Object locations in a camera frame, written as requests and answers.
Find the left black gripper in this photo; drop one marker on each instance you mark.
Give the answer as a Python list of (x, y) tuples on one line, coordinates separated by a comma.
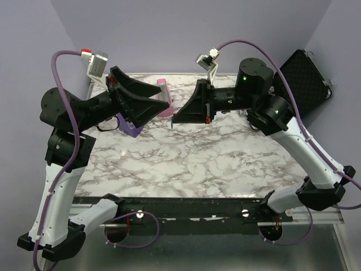
[(137, 109)]

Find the purple metronome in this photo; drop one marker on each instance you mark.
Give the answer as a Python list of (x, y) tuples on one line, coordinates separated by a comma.
[(128, 128)]

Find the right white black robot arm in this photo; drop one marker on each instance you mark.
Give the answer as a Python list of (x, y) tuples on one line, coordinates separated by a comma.
[(324, 183)]

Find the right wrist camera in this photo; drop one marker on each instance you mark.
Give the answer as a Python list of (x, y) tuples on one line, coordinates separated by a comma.
[(207, 62)]

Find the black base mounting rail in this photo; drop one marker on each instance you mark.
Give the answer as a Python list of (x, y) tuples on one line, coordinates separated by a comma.
[(193, 216)]

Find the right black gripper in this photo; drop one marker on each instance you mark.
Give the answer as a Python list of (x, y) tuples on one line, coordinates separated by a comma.
[(203, 94)]

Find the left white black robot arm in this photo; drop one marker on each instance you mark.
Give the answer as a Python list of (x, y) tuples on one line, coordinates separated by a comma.
[(54, 233)]

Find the pink metronome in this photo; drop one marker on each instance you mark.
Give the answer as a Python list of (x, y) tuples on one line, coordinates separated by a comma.
[(165, 96)]

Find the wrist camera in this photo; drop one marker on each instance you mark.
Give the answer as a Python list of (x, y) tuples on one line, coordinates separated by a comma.
[(96, 67), (207, 62)]

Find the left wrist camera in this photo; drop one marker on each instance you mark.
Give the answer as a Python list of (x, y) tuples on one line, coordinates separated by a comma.
[(96, 67)]

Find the black poker chip case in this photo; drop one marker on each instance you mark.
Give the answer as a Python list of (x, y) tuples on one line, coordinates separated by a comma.
[(296, 89)]

